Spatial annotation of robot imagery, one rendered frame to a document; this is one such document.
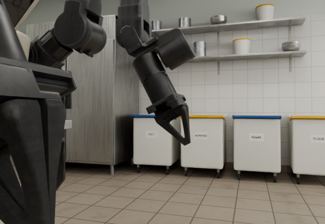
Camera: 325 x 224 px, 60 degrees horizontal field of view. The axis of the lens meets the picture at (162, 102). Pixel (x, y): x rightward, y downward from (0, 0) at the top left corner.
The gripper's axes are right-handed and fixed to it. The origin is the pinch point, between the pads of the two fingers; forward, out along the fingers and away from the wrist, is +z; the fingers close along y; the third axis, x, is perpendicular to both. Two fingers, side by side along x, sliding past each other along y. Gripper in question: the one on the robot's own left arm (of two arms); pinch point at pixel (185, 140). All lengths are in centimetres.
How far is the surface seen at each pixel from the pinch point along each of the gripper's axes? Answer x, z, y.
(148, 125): 101, -34, 289
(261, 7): -97, -104, 326
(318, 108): -98, 45, 349
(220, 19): -45, -119, 327
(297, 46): -108, -37, 326
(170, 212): 76, 49, 167
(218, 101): 10, -23, 353
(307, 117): -70, 41, 281
